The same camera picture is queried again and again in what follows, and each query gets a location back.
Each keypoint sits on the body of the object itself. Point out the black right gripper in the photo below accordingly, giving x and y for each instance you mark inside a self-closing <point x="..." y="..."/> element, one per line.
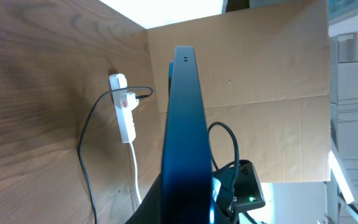
<point x="237" y="196"/>

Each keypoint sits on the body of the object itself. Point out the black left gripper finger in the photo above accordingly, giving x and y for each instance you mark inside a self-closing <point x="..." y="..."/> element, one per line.
<point x="149" y="211"/>

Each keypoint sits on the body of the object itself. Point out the blue Galaxy smartphone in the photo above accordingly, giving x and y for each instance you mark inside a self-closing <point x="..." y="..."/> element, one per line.
<point x="186" y="187"/>

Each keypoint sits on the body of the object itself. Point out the white USB charger adapter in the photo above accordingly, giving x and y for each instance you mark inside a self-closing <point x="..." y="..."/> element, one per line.
<point x="128" y="101"/>

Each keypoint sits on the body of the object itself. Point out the brown cardboard panel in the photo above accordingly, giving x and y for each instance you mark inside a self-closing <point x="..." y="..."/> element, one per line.
<point x="265" y="73"/>

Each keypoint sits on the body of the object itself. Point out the white power strip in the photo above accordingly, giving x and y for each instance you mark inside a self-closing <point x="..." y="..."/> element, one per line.
<point x="118" y="84"/>

